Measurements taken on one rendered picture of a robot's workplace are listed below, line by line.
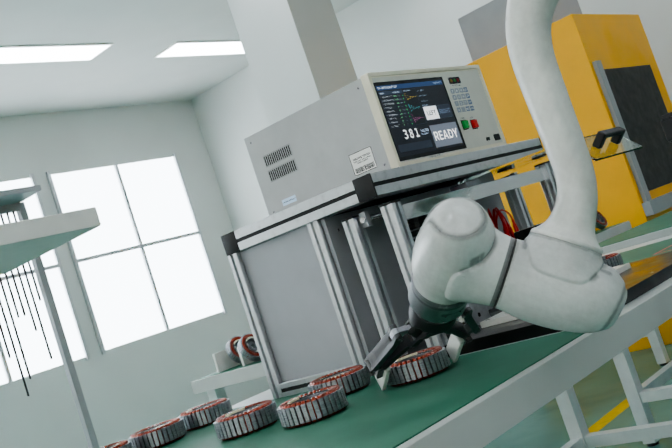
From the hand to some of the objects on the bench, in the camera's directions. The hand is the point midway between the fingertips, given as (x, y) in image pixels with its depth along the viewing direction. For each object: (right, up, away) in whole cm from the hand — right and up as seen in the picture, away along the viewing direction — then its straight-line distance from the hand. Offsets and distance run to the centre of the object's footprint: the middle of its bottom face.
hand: (417, 365), depth 155 cm
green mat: (-24, -10, -1) cm, 26 cm away
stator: (0, -2, 0) cm, 2 cm away
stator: (-12, -7, +12) cm, 19 cm away
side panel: (-16, -11, +34) cm, 39 cm away
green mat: (+57, +8, +97) cm, 113 cm away
